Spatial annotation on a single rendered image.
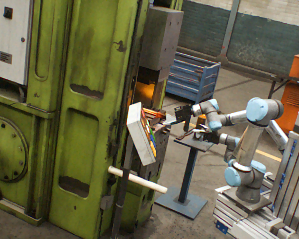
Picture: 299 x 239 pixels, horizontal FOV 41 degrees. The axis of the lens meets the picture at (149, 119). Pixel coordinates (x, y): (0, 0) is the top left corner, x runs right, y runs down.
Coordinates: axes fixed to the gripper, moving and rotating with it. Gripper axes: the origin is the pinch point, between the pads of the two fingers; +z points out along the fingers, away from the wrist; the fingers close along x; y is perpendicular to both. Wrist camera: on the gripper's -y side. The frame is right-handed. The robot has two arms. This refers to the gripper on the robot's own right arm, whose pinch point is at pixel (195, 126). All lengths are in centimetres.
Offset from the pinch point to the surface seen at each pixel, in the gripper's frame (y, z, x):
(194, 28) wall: 22, 269, 814
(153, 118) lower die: 1.4, 30.7, -6.7
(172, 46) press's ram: -52, 31, 2
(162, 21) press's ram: -70, 34, -17
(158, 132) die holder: 11.3, 24.7, -5.8
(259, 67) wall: 75, 66, 776
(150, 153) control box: -1, 5, -69
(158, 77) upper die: -31.6, 30.7, -12.3
